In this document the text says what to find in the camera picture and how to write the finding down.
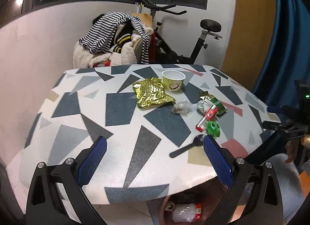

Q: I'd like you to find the gold foil snack bag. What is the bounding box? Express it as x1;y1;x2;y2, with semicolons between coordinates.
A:
132;77;176;108

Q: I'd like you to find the brown round trash bin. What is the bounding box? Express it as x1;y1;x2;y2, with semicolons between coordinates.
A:
159;177;228;224

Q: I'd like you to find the white plastic bag in bin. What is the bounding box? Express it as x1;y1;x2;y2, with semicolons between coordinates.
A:
171;203;202;223

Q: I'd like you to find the chair with clothes pile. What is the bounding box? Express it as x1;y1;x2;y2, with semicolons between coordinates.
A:
72;13;154;68

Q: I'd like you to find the black plastic spoon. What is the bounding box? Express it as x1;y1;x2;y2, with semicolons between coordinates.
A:
169;135;205;158

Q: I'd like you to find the light blue fuzzy sleeve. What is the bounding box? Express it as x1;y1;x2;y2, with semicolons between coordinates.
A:
269;154;305;224

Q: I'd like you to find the person's right hand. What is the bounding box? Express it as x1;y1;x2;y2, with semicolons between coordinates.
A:
285;139;300;164

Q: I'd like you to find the clear plastic bag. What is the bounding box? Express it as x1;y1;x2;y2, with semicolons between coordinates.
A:
172;101;193;115

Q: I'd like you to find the blue curtain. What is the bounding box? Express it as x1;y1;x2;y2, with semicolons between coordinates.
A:
252;0;309;106

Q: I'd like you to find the striped black white shirt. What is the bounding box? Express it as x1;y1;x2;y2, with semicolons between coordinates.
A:
79;12;149;64

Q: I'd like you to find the white paper ball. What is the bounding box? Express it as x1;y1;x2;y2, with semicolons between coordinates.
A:
196;100;213;115

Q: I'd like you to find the black exercise bike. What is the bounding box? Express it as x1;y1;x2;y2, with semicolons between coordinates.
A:
135;0;223;64

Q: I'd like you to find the yellow-green paper cup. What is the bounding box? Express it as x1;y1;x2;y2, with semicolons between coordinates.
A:
162;70;186;92

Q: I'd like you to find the red clear tube container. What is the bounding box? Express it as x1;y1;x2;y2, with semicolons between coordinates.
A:
195;105;219;132

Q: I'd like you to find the geometric patterned tablecloth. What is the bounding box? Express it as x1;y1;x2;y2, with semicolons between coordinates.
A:
19;64;278;204

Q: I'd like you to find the green red snack wrapper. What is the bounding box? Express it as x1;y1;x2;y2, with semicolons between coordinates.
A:
199;91;226;117

